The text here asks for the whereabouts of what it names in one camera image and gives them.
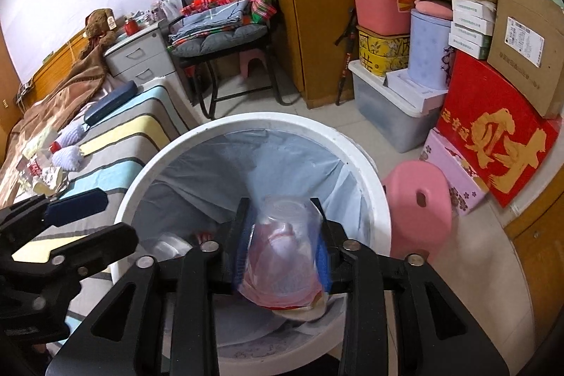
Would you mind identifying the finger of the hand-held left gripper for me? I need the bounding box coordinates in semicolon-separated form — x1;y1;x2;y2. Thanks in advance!
0;188;109;245
0;222;139;303

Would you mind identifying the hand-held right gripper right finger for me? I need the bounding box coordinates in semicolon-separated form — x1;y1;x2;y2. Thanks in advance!
311;197;516;376

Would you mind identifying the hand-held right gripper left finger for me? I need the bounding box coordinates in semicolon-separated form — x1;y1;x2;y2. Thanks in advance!
46;197;256;376

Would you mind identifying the printed paper cup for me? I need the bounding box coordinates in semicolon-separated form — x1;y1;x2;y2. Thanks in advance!
32;165;68;197

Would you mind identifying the clear plastic cup red lid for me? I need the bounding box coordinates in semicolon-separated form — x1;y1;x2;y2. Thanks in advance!
237;197;330;323

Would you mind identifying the translucent bin liner bag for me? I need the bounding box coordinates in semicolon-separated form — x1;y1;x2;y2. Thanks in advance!
132;129;375;341

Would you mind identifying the white round trash bin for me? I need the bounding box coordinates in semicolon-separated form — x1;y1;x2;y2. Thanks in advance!
108;114;393;363

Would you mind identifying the pale green tissue pack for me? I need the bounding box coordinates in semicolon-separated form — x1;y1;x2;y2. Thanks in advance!
24;128;60;160

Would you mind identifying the large pink plastic stool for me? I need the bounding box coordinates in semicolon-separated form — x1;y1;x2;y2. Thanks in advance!
382;159;454;264

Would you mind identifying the striped bed sheet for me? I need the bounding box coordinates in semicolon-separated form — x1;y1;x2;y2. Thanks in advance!
0;76;203;315

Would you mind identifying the brown blanket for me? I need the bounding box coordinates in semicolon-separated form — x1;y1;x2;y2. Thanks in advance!
0;37;115;192

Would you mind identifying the dark blue glasses case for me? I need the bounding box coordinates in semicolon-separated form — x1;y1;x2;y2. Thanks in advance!
83;81;138;125

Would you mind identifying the wooden bed headboard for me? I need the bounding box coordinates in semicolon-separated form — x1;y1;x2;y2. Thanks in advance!
15;30;95;112

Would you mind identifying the pink floral box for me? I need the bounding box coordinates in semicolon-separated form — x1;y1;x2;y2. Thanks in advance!
418;128;489;217

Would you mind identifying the grey drawer nightstand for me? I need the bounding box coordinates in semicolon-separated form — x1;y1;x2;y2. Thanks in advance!
103;26;179;88

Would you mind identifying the clear storage box white lid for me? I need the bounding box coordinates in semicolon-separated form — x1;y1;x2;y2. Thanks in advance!
347;59;447;154

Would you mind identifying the brown teddy bear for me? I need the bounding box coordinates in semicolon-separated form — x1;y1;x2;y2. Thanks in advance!
79;8;117;60

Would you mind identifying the white flat box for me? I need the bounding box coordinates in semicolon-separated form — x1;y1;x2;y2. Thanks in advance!
385;69;449;115

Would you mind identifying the black red trekking pole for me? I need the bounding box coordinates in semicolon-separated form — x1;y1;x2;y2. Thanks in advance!
336;7;358;107

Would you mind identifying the small pink plastic stool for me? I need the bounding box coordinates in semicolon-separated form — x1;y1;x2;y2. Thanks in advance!
237;51;262;82

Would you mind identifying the low wooden cabinet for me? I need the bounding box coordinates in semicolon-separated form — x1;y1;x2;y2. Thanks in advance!
504;178;564;341

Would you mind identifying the red gift box gold print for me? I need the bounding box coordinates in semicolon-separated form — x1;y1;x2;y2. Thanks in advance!
435;50;560;208

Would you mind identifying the yellow patterned box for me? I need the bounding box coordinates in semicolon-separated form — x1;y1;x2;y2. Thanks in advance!
356;26;412;77

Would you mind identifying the folded blue bedding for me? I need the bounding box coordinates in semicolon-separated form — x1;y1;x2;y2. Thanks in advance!
170;1;254;44

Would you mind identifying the light blue cylindrical container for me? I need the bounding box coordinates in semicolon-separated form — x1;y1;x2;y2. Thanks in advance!
407;8;454;90

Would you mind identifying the white medicine box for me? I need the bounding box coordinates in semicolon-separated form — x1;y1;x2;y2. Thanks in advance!
453;0;498;16
448;41;491;60
452;11;495;35
449;30;492;49

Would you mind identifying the large wooden wardrobe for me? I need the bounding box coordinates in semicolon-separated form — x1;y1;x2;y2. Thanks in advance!
242;0;412;110

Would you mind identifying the pink plastic tub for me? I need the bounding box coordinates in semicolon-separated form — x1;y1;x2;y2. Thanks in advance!
347;0;417;37

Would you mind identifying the red green plaid cloth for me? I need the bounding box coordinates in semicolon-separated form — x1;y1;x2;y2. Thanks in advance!
180;0;278;26

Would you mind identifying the pink round cushion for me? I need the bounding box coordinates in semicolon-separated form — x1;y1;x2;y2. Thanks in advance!
413;0;454;21

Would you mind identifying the brown cardboard mailer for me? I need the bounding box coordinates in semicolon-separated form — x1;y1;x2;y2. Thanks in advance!
487;0;564;120

